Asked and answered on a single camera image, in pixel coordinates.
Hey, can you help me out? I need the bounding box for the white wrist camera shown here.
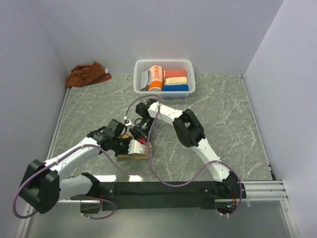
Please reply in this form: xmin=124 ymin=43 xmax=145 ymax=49
xmin=124 ymin=116 xmax=134 ymax=127
xmin=128 ymin=139 xmax=145 ymax=154

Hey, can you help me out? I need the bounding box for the white plastic basket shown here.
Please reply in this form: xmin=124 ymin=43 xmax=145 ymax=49
xmin=133 ymin=59 xmax=196 ymax=98

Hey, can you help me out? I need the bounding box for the cream rolled towel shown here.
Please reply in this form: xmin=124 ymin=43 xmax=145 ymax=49
xmin=164 ymin=76 xmax=187 ymax=85

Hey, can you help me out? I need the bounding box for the yellow striped Doraemon towel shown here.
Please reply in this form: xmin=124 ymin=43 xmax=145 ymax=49
xmin=117 ymin=134 xmax=148 ymax=160

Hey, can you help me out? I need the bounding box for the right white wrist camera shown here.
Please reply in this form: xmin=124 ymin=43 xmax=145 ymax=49
xmin=124 ymin=116 xmax=134 ymax=127

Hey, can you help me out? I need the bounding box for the red rolled towel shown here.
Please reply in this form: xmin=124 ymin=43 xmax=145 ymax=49
xmin=164 ymin=68 xmax=186 ymax=79

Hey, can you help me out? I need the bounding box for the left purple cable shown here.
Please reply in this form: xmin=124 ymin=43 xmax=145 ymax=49
xmin=12 ymin=138 xmax=154 ymax=220

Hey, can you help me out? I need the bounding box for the orange white rolled towel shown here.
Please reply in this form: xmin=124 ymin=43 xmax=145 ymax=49
xmin=148 ymin=65 xmax=164 ymax=92

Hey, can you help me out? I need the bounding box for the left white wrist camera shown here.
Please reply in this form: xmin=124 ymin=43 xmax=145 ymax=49
xmin=128 ymin=139 xmax=145 ymax=154

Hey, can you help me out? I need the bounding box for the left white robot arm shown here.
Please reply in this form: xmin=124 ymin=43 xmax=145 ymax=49
xmin=16 ymin=119 xmax=130 ymax=214

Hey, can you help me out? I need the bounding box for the blue rolled towel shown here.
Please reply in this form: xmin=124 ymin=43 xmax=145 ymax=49
xmin=162 ymin=84 xmax=189 ymax=92

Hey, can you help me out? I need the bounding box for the grey rolled towel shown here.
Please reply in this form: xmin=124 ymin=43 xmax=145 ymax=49
xmin=140 ymin=70 xmax=152 ymax=91

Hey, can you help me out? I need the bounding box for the brown towel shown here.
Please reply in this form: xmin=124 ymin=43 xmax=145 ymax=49
xmin=65 ymin=62 xmax=112 ymax=88

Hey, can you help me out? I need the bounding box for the black base beam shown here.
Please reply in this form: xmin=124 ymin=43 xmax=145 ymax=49
xmin=92 ymin=181 xmax=247 ymax=209

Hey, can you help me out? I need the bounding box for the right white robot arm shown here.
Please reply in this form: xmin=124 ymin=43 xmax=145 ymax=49
xmin=129 ymin=99 xmax=243 ymax=199

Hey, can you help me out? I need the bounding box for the aluminium rail frame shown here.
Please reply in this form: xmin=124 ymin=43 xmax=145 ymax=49
xmin=14 ymin=86 xmax=298 ymax=238

